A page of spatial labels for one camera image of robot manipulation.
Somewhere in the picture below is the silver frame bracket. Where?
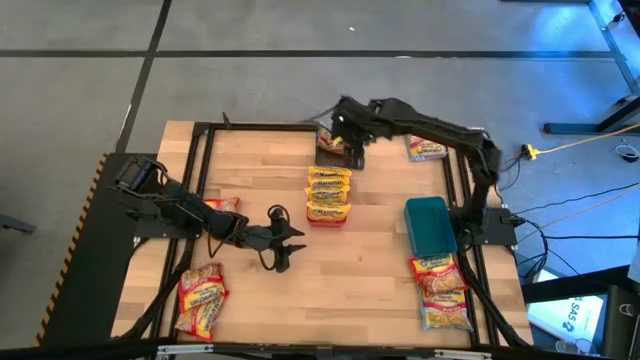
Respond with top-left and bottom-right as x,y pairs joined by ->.
156,343 -> 215,357
433,348 -> 494,360

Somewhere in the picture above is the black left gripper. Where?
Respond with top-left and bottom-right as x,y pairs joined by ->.
244,203 -> 308,274

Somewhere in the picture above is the black neighbouring desk frame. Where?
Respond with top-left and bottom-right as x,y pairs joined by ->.
542,0 -> 640,136

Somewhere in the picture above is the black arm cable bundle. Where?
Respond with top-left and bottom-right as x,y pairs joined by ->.
455,244 -> 532,349
119,239 -> 196,341

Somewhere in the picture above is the black floor beam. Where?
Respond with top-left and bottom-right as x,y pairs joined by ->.
519,264 -> 631,304

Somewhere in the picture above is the black platform with hazard stripe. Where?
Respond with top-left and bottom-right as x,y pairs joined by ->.
34,152 -> 171,347

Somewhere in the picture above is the teal plastic bin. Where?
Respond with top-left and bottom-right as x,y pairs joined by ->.
403,196 -> 459,259

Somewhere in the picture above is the black floor cable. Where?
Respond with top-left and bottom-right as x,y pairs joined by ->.
514,182 -> 640,216
519,219 -> 640,281

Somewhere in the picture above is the grey stand foot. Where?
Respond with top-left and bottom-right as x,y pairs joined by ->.
0,213 -> 37,235

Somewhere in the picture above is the black case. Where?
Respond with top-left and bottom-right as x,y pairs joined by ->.
602,284 -> 640,359

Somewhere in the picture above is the white coiled cable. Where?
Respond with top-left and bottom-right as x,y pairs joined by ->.
615,139 -> 640,164

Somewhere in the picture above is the red beef ramen noodle pack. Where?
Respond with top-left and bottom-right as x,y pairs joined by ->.
408,253 -> 470,296
203,196 -> 242,214
178,263 -> 229,314
173,292 -> 230,344

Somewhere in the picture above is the black table frame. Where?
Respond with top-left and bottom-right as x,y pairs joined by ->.
149,112 -> 534,351

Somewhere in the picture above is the white printed sign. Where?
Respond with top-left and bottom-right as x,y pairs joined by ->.
527,269 -> 607,346

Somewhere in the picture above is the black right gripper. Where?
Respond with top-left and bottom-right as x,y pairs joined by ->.
330,95 -> 384,170

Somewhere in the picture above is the yellow extension cable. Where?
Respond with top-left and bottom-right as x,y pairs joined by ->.
535,122 -> 640,156

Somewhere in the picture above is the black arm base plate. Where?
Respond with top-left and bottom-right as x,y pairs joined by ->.
449,207 -> 519,247
133,217 -> 204,240

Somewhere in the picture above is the tan floor cable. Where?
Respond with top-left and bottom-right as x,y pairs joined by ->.
529,187 -> 640,232

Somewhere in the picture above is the dark grey plastic bin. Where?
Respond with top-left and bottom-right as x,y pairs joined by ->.
313,127 -> 367,172

